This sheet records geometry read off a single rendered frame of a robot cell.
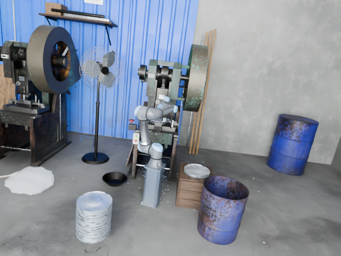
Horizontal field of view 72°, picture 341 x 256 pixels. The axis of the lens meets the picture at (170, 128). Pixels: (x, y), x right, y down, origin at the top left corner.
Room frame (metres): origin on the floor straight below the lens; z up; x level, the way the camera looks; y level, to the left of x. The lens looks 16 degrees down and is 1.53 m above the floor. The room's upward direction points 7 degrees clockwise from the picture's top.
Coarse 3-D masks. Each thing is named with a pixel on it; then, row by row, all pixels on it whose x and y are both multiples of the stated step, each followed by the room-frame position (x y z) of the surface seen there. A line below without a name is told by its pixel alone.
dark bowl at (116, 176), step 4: (112, 172) 2.70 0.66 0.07; (116, 172) 2.71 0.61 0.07; (104, 176) 2.58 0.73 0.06; (108, 176) 2.63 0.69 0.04; (112, 176) 2.66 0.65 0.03; (116, 176) 2.68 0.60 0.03; (120, 176) 2.68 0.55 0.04; (124, 176) 2.66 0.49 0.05; (104, 180) 2.51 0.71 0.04; (108, 180) 2.59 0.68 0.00; (112, 180) 2.61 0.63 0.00; (116, 180) 2.62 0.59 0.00; (120, 180) 2.63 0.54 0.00; (124, 180) 2.59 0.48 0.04; (108, 184) 2.47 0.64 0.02; (112, 184) 2.43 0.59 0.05; (116, 184) 2.44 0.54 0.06; (120, 184) 2.49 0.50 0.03
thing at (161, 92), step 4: (160, 88) 2.95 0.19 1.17; (164, 88) 2.98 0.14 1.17; (168, 88) 3.03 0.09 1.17; (156, 92) 2.95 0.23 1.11; (160, 92) 2.95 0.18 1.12; (164, 92) 2.95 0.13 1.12; (156, 96) 2.95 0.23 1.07; (160, 96) 2.95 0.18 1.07; (164, 96) 2.95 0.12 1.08; (156, 100) 2.94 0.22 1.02; (160, 100) 2.95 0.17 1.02; (156, 104) 2.95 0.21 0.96; (156, 108) 2.92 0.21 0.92
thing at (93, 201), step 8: (96, 192) 1.86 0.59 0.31; (80, 200) 1.71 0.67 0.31; (88, 200) 1.71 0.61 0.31; (96, 200) 1.73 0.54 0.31; (104, 200) 1.75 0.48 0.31; (112, 200) 1.76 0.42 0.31; (80, 208) 1.60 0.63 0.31; (88, 208) 1.62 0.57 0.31; (96, 208) 1.63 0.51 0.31; (104, 208) 1.64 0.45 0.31
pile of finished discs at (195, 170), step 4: (188, 164) 2.54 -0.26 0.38; (192, 164) 2.57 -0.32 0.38; (196, 164) 2.58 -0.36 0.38; (184, 168) 2.43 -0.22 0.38; (188, 168) 2.44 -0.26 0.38; (192, 168) 2.45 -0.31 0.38; (196, 168) 2.46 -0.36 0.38; (200, 168) 2.49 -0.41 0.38; (204, 168) 2.50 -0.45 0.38; (188, 172) 2.33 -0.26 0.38; (192, 172) 2.36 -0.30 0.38; (196, 172) 2.37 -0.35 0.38; (200, 172) 2.38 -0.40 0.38; (204, 172) 2.40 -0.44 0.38; (208, 172) 2.41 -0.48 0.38; (192, 176) 2.30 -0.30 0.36; (196, 176) 2.31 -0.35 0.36; (200, 176) 2.29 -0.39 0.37; (204, 176) 2.31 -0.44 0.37; (208, 176) 2.36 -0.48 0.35
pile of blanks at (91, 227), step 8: (80, 216) 1.60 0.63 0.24; (88, 216) 1.58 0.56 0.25; (96, 216) 1.59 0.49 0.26; (104, 216) 1.63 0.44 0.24; (80, 224) 1.61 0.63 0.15; (88, 224) 1.58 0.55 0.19; (96, 224) 1.59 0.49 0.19; (104, 224) 1.63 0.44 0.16; (80, 232) 1.59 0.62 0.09; (88, 232) 1.59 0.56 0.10; (96, 232) 1.59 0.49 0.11; (104, 232) 1.64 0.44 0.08; (80, 240) 1.59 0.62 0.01; (88, 240) 1.57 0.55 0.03; (96, 240) 1.59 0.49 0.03
